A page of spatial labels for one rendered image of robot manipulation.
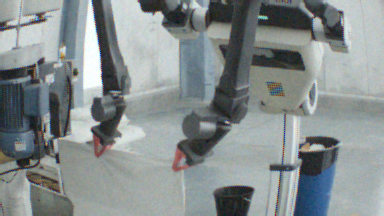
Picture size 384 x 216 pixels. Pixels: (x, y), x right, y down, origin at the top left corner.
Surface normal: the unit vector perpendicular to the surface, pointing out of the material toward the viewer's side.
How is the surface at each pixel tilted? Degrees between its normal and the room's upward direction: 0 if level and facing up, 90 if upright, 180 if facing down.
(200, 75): 90
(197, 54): 90
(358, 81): 90
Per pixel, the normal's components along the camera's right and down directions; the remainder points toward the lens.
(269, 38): -0.33, -0.67
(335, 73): -0.50, 0.14
